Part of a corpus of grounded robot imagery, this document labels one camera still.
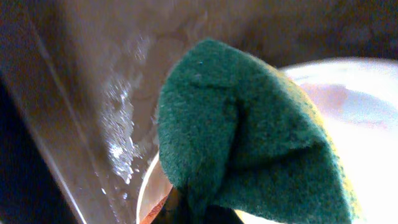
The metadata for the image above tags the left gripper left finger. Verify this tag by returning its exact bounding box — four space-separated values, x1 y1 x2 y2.
152 188 190 224

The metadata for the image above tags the large brown serving tray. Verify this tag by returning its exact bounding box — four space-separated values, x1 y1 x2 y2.
1 0 397 223

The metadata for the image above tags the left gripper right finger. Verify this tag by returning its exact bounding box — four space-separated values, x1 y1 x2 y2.
205 205 244 224

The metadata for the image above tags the green and yellow sponge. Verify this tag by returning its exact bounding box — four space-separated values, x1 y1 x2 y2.
157 39 361 223

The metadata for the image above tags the pale green plate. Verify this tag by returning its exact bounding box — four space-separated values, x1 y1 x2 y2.
137 60 397 224

